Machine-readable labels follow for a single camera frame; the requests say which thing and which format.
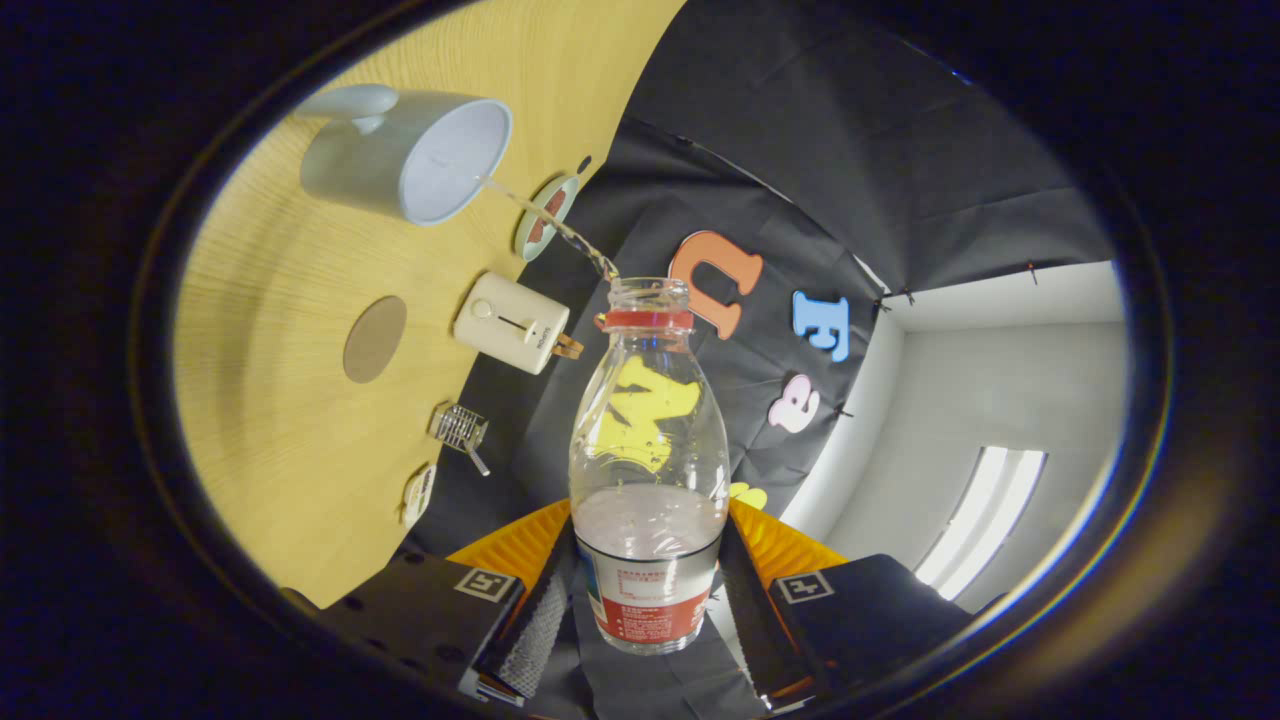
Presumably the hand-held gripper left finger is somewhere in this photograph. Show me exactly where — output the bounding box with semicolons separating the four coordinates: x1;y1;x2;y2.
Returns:
285;498;577;707

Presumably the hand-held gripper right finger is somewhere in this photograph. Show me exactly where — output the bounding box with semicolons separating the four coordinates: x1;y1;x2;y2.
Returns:
714;497;1007;714

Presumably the clear juice bottle red label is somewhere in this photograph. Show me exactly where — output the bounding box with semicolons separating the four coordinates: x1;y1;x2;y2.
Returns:
568;277;733;658

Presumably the round brown coaster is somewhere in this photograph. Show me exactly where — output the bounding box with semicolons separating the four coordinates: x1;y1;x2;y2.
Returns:
342;294;409;386

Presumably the pale grey cup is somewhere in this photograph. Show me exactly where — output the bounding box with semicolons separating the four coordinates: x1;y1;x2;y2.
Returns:
296;84;514;228

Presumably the white divided dish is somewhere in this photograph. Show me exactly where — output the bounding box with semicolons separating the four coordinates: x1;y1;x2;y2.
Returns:
401;461;440;530

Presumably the long ceiling light panel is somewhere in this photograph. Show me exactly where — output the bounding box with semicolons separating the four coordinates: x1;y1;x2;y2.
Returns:
914;445;1049;602

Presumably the white toaster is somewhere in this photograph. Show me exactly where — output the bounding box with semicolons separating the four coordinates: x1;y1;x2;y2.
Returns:
452;271;572;377

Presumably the wooden table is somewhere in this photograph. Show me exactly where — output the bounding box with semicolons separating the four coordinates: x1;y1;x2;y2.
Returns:
172;0;693;610

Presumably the pale green plate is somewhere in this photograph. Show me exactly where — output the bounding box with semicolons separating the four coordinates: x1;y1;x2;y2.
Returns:
512;173;582;264

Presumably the brown meat piece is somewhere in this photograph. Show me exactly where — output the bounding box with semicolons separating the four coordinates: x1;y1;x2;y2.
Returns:
527;189;567;247

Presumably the small metal wire basket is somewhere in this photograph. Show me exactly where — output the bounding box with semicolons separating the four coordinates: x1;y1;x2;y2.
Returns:
429;401;494;478

